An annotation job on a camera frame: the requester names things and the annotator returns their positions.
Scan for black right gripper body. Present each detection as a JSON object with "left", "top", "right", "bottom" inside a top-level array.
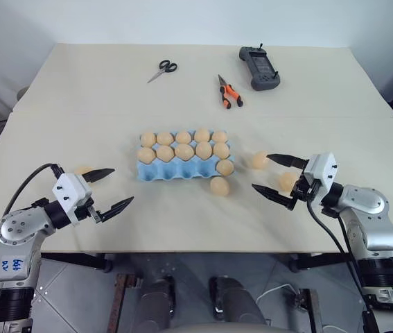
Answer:
[{"left": 291, "top": 169, "right": 323, "bottom": 210}]

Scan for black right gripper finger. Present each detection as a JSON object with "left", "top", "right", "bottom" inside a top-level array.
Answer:
[
  {"left": 251, "top": 183, "right": 296, "bottom": 211},
  {"left": 266, "top": 153, "right": 311, "bottom": 171}
]

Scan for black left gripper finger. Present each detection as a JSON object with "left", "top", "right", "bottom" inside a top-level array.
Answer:
[
  {"left": 99, "top": 196, "right": 135, "bottom": 223},
  {"left": 81, "top": 168, "right": 116, "bottom": 185}
]

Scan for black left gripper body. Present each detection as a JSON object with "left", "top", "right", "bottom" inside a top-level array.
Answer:
[{"left": 76, "top": 198, "right": 106, "bottom": 225}]

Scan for blue egg tray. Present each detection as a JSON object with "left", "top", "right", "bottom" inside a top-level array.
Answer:
[{"left": 135, "top": 129, "right": 236, "bottom": 183}]

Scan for rusty metal bar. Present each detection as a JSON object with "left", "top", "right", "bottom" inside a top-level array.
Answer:
[
  {"left": 291, "top": 287, "right": 324, "bottom": 333},
  {"left": 110, "top": 273, "right": 144, "bottom": 327}
]

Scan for orange and black pliers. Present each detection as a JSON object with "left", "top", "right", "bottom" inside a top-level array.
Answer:
[{"left": 217, "top": 74, "right": 245, "bottom": 110}]

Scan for dark grey remote controller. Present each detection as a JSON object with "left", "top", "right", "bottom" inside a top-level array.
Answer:
[{"left": 238, "top": 42, "right": 282, "bottom": 92}]

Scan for dark rounded robot leg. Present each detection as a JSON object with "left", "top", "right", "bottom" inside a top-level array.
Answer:
[
  {"left": 208, "top": 275, "right": 267, "bottom": 326},
  {"left": 139, "top": 273, "right": 177, "bottom": 325}
]

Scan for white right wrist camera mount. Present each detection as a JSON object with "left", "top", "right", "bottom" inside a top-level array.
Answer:
[{"left": 303, "top": 151, "right": 338, "bottom": 196}]

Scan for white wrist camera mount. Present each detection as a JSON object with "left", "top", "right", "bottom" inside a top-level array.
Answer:
[
  {"left": 51, "top": 171, "right": 94, "bottom": 223},
  {"left": 303, "top": 151, "right": 338, "bottom": 196}
]

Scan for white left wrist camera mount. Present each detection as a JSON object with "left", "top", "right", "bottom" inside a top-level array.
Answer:
[{"left": 51, "top": 171, "right": 94, "bottom": 223}]

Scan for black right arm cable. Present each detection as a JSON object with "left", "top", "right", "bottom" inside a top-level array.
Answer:
[{"left": 306, "top": 198, "right": 377, "bottom": 315}]

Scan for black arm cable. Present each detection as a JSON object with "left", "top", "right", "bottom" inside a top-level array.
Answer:
[
  {"left": 0, "top": 162, "right": 62, "bottom": 265},
  {"left": 306, "top": 198, "right": 377, "bottom": 315}
]

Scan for black table leg frame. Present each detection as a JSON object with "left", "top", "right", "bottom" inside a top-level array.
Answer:
[
  {"left": 40, "top": 253, "right": 114, "bottom": 274},
  {"left": 287, "top": 253, "right": 351, "bottom": 273}
]

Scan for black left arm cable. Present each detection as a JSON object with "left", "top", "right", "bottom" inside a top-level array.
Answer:
[{"left": 0, "top": 162, "right": 62, "bottom": 265}]

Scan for white cable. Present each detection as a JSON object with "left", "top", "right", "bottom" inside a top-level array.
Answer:
[{"left": 255, "top": 282, "right": 299, "bottom": 305}]

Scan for black-handled scissors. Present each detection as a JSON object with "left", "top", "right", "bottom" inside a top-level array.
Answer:
[{"left": 146, "top": 59, "right": 178, "bottom": 85}]

